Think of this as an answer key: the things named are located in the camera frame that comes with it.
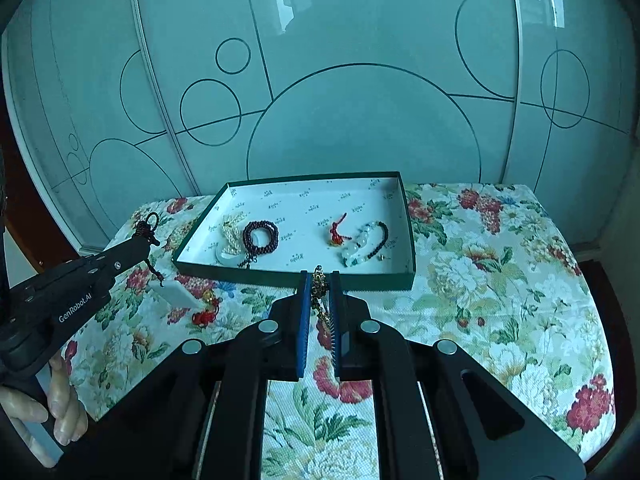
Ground gold chain necklace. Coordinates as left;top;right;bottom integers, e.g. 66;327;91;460
310;263;335;334

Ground dark red bead necklace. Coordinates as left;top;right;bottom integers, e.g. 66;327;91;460
237;219;280;270

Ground green shallow gift box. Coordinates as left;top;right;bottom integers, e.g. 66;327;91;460
172;171;416;292

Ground white pearl necklace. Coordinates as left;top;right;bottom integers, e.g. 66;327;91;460
219;211;249;257

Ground white jade rectangular pendant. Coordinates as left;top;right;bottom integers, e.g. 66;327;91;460
133;211;206;311

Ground person's left hand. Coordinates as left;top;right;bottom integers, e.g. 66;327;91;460
1;352;89;469

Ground white jade bangle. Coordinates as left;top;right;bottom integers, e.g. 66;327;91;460
215;243;247;268

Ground red knot gold charm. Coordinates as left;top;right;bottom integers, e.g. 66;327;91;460
191;295;221;328

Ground frosted glass wardrobe doors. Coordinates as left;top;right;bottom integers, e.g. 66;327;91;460
1;0;639;252

